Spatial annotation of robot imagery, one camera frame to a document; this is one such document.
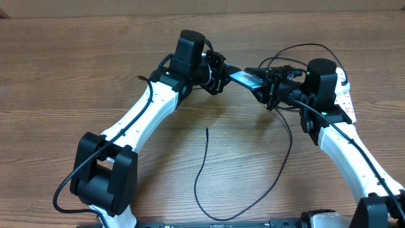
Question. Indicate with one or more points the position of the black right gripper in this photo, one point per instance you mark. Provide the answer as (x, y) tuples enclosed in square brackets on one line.
[(272, 77)]

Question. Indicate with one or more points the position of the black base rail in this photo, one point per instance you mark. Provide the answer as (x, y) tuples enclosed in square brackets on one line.
[(272, 223)]

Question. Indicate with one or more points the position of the white power strip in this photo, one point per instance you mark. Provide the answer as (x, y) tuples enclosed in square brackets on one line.
[(343, 98)]

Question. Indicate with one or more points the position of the white USB charger plug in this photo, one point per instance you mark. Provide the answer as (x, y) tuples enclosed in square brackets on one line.
[(340, 88)]

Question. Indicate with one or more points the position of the blue Samsung Galaxy smartphone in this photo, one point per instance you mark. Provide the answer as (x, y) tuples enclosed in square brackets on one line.
[(247, 80)]

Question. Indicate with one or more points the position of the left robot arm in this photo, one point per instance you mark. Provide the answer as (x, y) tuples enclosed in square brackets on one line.
[(104, 175)]

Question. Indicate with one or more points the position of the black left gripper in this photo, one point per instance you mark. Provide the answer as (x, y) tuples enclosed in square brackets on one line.
[(221, 70)]

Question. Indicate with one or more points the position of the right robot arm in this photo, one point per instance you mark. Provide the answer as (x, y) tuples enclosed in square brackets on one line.
[(321, 93)]

